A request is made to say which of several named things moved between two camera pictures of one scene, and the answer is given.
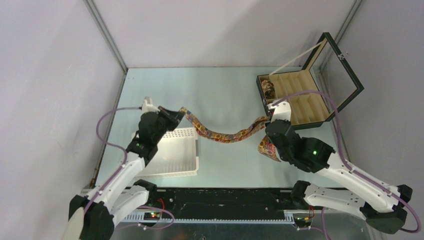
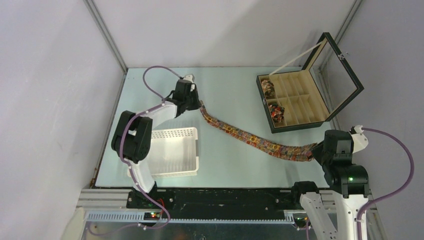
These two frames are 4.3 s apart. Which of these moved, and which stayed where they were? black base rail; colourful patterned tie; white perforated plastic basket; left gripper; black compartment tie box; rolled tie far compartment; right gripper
Moved: colourful patterned tie; left gripper; right gripper
Stayed: white perforated plastic basket; black compartment tie box; black base rail; rolled tie far compartment
